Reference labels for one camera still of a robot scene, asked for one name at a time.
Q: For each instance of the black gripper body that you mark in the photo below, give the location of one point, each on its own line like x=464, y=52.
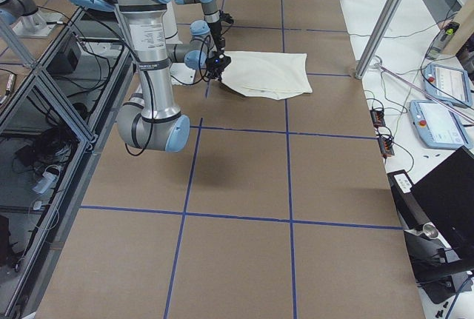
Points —
x=215, y=31
x=218, y=64

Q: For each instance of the cream long-sleeve cat shirt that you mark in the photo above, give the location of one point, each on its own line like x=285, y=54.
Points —
x=269, y=75

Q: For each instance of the near teach pendant tablet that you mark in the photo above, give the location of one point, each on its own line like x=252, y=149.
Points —
x=438, y=127

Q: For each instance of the teach pendant tablet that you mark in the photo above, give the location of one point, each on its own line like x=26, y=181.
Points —
x=448, y=84
x=438, y=127

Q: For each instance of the far teach pendant tablet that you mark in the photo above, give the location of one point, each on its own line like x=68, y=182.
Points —
x=448, y=84

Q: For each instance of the black monitor with stand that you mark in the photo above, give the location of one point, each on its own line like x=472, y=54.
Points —
x=438, y=214

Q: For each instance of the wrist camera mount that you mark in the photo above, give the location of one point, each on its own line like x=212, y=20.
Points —
x=226, y=17

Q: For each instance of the aluminium frame side rack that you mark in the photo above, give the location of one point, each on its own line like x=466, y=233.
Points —
x=53, y=125

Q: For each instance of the aluminium frame post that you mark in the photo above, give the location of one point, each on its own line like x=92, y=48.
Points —
x=380, y=28

